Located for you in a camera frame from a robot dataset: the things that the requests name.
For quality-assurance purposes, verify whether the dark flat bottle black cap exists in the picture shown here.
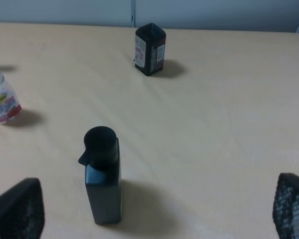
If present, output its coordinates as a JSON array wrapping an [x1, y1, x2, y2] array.
[[78, 126, 122, 225]]

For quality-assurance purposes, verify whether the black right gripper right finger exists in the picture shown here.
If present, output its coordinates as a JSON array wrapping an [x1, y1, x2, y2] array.
[[272, 173, 299, 239]]

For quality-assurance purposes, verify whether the clear candy bottle silver cap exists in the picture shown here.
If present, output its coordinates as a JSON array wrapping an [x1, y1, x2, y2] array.
[[0, 70, 22, 123]]

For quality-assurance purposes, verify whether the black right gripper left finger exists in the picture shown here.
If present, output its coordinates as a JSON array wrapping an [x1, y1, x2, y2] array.
[[0, 178, 44, 239]]

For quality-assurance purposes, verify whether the small black square jar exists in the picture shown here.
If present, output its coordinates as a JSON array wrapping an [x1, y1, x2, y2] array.
[[134, 23, 166, 76]]

